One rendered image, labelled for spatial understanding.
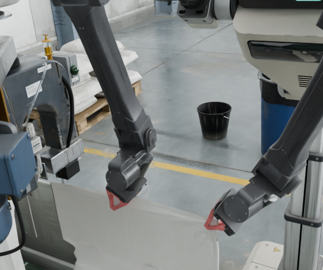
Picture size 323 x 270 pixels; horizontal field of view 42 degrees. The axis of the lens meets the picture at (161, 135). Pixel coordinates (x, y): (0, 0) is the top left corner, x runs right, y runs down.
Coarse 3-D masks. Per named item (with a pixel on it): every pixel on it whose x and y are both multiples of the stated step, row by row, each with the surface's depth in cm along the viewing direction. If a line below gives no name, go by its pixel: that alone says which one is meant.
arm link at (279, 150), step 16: (320, 16) 59; (320, 64) 62; (320, 80) 63; (304, 96) 68; (320, 96) 65; (304, 112) 69; (320, 112) 67; (288, 128) 74; (304, 128) 71; (320, 128) 73; (288, 144) 76; (304, 144) 74; (272, 160) 82; (288, 160) 78; (304, 160) 80; (272, 176) 84; (288, 176) 81
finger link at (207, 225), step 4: (224, 196) 97; (220, 200) 96; (216, 204) 96; (212, 208) 95; (216, 208) 95; (212, 212) 95; (208, 216) 98; (212, 216) 97; (208, 220) 99; (220, 220) 96; (204, 224) 101; (208, 224) 100; (224, 224) 95; (208, 228) 100; (212, 228) 99; (216, 228) 99; (220, 228) 97; (224, 228) 96
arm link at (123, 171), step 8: (152, 128) 98; (144, 136) 96; (152, 136) 97; (120, 144) 100; (128, 144) 101; (152, 144) 97; (120, 152) 97; (128, 152) 97; (136, 152) 97; (144, 152) 98; (112, 160) 95; (120, 160) 94; (128, 160) 95; (112, 168) 94; (120, 168) 92; (128, 168) 95; (136, 168) 97; (112, 176) 95; (120, 176) 93; (128, 176) 94; (136, 176) 97; (112, 184) 96; (120, 184) 94; (128, 184) 94
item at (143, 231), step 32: (64, 192) 120; (96, 192) 115; (64, 224) 126; (96, 224) 119; (128, 224) 112; (160, 224) 107; (192, 224) 103; (96, 256) 121; (128, 256) 117; (160, 256) 112; (192, 256) 108
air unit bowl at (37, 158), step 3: (39, 153) 112; (36, 156) 111; (39, 156) 111; (36, 159) 111; (39, 159) 112; (36, 162) 111; (39, 162) 112; (36, 165) 111; (39, 165) 112; (39, 168) 112; (42, 168) 113; (36, 171) 112; (39, 171) 112; (36, 174) 113; (39, 174) 113
